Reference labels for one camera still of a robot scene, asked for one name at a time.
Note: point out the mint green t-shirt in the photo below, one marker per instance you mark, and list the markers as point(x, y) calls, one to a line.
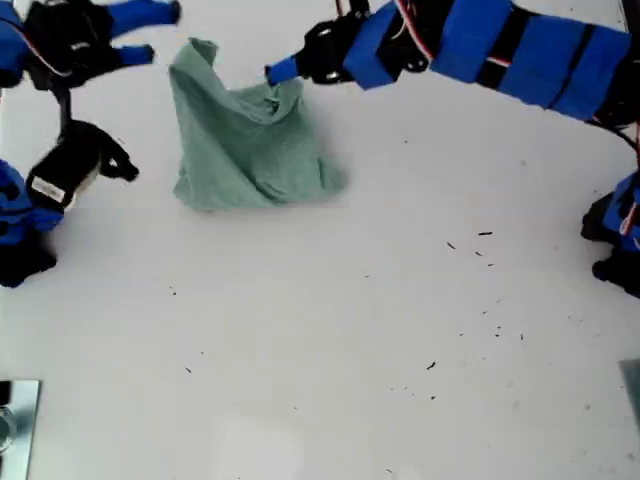
point(240, 150)

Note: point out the black camera stalk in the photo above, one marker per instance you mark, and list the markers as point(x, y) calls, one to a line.
point(357, 6)
point(65, 110)

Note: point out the black labelled camera box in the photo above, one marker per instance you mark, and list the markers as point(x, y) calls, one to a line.
point(55, 180)

